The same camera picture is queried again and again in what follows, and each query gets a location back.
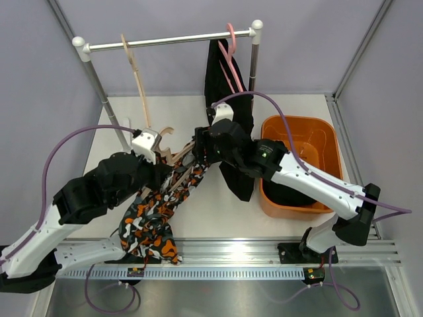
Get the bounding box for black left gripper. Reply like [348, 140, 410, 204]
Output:
[110, 150, 172, 208]

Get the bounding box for beige wooden hanger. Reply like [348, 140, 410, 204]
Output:
[140, 126, 194, 200]
[120, 34, 151, 128]

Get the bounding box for orange camouflage shorts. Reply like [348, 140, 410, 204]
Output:
[118, 150, 209, 265]

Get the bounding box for black shorts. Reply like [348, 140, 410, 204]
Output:
[204, 39, 254, 202]
[262, 180, 317, 207]

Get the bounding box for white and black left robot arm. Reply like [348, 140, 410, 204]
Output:
[1, 153, 172, 294]

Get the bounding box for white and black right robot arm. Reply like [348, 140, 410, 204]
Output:
[193, 119, 380, 264]

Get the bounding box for pink plastic hanger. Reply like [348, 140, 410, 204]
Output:
[217, 22, 245, 94]

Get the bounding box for orange plastic laundry basket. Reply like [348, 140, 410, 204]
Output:
[259, 116, 343, 221]

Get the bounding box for white and steel clothes rack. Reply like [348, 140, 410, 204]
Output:
[70, 15, 254, 147]

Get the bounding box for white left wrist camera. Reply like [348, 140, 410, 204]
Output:
[132, 128, 162, 165]

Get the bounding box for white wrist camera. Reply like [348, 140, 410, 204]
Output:
[132, 128, 162, 165]
[206, 103, 234, 127]

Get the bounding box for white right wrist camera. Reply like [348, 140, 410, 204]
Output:
[206, 103, 234, 127]

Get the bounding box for white slotted cable duct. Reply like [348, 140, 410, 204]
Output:
[64, 266, 305, 281]

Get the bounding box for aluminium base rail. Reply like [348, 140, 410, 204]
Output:
[58, 239, 402, 267]

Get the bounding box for purple cable lower left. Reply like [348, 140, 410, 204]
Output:
[84, 264, 142, 313]

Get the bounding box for purple cable lower right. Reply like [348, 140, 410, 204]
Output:
[257, 247, 361, 311]

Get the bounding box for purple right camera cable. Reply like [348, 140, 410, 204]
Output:
[211, 91, 413, 225]

